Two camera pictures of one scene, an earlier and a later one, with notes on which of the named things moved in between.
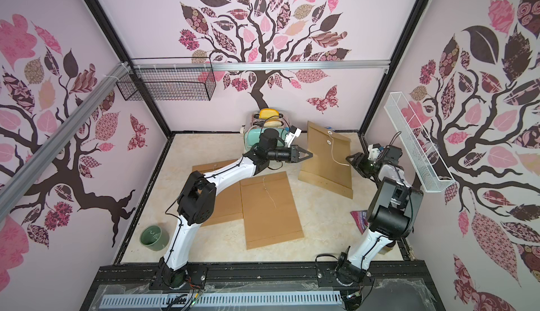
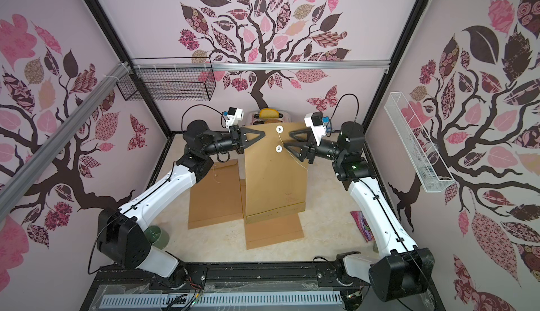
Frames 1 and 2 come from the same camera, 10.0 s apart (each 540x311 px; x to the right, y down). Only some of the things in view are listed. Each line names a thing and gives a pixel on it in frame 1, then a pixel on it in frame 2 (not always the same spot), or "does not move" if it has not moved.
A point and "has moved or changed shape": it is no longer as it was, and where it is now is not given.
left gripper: (292, 153) to (238, 138)
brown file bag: (270, 214) does not move
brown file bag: (328, 167) has moved or changed shape
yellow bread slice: (265, 113) does not move
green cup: (154, 238) does not move
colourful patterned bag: (361, 219) does not move
